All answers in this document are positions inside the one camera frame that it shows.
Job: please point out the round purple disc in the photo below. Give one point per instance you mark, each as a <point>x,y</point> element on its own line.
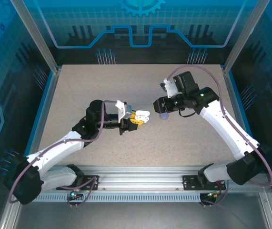
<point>164,117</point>

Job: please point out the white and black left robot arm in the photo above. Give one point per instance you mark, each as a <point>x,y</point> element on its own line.
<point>54,148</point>

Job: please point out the blue table edge strip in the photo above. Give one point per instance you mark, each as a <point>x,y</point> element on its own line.
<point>43,100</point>
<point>239,100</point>

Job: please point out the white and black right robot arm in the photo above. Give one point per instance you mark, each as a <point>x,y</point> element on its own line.
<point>228,133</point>

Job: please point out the aluminium frame post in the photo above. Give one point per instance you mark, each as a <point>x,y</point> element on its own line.
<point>44,45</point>
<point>238,45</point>

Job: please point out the black connector with light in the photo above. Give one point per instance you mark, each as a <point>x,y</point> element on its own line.
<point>212,195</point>
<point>75,195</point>

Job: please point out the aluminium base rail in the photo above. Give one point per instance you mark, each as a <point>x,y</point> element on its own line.
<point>138,176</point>

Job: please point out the pale lilac earbud charging case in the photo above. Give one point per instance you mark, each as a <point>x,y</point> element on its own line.
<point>143,116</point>

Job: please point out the aluminium side rail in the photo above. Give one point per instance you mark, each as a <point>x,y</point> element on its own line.
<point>48,100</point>
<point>234,100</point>

